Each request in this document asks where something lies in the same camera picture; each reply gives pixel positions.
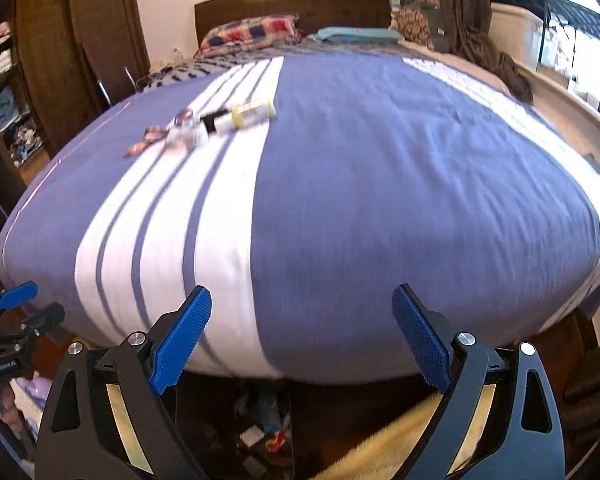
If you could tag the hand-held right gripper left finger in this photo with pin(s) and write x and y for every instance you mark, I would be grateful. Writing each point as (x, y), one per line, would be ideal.
(182, 340)

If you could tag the person's left hand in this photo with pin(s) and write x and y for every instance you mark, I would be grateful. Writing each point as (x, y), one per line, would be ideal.
(10, 410)

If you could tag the brown patterned cushion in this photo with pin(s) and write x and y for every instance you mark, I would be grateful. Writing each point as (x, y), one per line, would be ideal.
(412, 22)

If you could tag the wooden bed frame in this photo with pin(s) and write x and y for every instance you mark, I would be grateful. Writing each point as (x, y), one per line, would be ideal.
(565, 325)

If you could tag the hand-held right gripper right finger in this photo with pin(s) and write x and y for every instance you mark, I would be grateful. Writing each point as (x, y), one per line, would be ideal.
(422, 340)

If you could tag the teal pillow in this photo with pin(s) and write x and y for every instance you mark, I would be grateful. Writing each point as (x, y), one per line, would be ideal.
(355, 34)

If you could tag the patterned ribbon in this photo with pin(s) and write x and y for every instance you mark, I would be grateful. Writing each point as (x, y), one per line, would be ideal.
(147, 142)

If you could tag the dark cloth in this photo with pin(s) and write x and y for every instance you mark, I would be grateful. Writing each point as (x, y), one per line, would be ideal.
(592, 390)

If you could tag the green cloth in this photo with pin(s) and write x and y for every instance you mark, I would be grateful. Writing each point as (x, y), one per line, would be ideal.
(596, 166)

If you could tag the zebra patterned blanket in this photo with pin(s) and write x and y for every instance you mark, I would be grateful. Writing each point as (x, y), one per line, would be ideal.
(190, 70)

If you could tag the brown curtain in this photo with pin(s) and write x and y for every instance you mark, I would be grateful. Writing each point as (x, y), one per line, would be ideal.
(472, 35)

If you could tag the cream fleece garment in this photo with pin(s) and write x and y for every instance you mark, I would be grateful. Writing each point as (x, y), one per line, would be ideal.
(380, 450)

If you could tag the dark wooden wardrobe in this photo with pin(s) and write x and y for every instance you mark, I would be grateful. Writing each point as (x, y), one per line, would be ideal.
(55, 60)

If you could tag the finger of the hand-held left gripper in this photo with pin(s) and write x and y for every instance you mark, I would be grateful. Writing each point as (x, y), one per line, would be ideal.
(42, 317)
(17, 295)

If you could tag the white storage box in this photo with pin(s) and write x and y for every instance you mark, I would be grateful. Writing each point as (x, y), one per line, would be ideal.
(517, 35)

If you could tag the black bin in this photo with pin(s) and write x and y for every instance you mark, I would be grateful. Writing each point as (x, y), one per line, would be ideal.
(205, 410)

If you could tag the metal frame chair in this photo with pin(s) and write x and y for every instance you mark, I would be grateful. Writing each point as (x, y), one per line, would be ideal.
(100, 85)

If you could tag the dark wooden headboard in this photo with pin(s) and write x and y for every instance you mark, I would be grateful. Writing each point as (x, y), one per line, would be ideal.
(290, 2)

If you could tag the light blue folded clothes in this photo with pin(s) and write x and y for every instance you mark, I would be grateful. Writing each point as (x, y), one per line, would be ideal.
(7, 107)

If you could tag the blue white striped bedsheet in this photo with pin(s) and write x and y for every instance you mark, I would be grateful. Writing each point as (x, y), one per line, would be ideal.
(380, 210)

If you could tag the yellow bottle with white cap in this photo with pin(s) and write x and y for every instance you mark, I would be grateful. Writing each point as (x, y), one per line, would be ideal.
(252, 115)

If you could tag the black folding rack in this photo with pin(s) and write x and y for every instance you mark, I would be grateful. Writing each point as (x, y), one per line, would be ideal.
(580, 30)

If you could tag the plaid pillow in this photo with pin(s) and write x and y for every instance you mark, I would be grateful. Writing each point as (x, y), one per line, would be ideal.
(250, 32)

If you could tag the beige window sill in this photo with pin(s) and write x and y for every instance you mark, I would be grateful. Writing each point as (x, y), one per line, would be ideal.
(560, 95)

